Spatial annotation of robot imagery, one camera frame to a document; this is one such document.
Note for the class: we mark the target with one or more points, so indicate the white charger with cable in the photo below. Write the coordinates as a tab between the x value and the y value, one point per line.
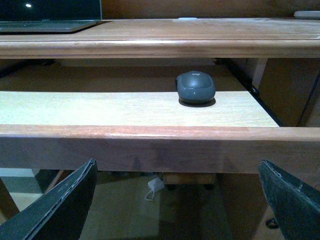
155	186

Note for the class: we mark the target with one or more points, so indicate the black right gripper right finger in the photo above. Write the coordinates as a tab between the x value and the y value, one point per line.
295	204

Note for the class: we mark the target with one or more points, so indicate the white flat object on desk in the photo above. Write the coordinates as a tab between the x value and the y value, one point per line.
187	18

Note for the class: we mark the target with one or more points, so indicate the white device desk corner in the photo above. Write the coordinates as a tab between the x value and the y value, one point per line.
307	14

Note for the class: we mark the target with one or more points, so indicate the grey open laptop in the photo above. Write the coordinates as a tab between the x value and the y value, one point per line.
48	16

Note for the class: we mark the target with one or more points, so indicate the black right drawer rail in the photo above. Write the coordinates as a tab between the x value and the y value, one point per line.
247	83

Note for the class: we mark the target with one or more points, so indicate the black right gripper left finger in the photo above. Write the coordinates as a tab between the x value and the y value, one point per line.
60	214

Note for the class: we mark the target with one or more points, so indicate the dark grey computer mouse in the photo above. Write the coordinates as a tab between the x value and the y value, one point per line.
195	88

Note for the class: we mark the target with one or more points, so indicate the wooden keyboard tray drawer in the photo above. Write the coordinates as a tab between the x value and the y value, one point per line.
130	119

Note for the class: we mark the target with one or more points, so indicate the wooden desk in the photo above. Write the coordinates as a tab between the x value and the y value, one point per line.
170	43

